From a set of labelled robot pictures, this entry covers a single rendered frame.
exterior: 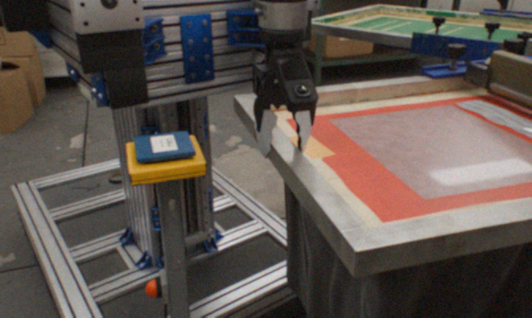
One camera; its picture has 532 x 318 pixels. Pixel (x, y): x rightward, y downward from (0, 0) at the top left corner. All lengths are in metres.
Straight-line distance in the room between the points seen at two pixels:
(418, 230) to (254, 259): 1.23
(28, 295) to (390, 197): 1.71
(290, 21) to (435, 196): 0.34
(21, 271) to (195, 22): 1.44
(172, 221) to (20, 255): 1.55
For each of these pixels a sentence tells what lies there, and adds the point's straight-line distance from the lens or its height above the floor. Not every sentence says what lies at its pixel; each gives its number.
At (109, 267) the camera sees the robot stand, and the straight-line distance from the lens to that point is 1.85.
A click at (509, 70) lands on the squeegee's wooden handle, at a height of 1.03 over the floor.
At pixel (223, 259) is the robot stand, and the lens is 1.80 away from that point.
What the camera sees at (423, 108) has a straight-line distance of 1.11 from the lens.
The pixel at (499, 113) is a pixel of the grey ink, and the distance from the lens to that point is 1.11.
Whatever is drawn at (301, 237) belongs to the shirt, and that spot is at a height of 0.70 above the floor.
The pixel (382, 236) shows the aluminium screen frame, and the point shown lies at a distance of 0.58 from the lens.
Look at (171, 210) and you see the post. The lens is 0.91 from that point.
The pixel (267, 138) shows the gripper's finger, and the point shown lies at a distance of 0.77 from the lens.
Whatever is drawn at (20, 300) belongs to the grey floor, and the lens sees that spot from 2.18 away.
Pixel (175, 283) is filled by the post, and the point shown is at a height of 0.67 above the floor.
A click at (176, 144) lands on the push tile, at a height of 0.97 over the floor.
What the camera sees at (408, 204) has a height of 0.96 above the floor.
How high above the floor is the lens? 1.32
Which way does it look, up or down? 25 degrees down
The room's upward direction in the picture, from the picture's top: straight up
